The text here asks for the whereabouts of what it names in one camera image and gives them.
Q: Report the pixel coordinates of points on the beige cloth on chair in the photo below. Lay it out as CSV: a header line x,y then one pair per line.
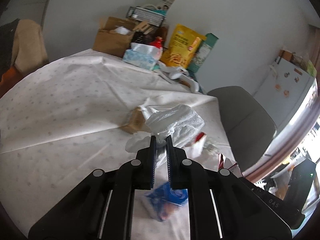
x,y
28,49

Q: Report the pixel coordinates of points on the white paper towel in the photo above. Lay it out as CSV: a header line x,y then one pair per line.
x,y
182,123

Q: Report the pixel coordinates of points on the white patterned tablecloth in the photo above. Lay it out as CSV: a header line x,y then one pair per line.
x,y
64,120

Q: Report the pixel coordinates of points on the red and white wrapper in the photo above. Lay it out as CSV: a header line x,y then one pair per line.
x,y
194,148

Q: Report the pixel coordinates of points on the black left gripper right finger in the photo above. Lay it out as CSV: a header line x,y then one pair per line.
x,y
221,206

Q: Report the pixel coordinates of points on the green tall box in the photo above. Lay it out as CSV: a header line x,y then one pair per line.
x,y
202,52

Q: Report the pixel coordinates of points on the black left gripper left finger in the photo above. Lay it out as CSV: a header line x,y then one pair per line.
x,y
101,205

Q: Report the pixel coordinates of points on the black device with green light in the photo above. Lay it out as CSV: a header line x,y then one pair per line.
x,y
300,183

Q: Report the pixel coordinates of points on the yellow snack bag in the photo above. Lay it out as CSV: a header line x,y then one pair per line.
x,y
182,47

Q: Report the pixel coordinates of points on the white refrigerator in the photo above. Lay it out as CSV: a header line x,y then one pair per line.
x,y
285,91

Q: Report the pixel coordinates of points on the open brown cardboard box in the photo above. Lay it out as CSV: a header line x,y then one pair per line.
x,y
110,42

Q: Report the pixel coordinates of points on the small brown cardboard box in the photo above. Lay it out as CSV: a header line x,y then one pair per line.
x,y
135,122

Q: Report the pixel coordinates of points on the red bottle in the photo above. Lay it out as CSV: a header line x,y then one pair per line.
x,y
157,42

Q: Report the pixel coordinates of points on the blue snack wrapper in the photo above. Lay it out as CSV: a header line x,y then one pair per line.
x,y
163,201

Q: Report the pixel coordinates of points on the blue tissue box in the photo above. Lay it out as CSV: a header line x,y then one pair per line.
x,y
142,55

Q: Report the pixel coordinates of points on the white game controller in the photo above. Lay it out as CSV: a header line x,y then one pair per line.
x,y
177,75

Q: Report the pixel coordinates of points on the pink curtain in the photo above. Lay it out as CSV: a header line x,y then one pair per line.
x,y
289,138

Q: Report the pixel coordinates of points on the grey chair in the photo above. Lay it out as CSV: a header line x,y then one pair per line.
x,y
248,127

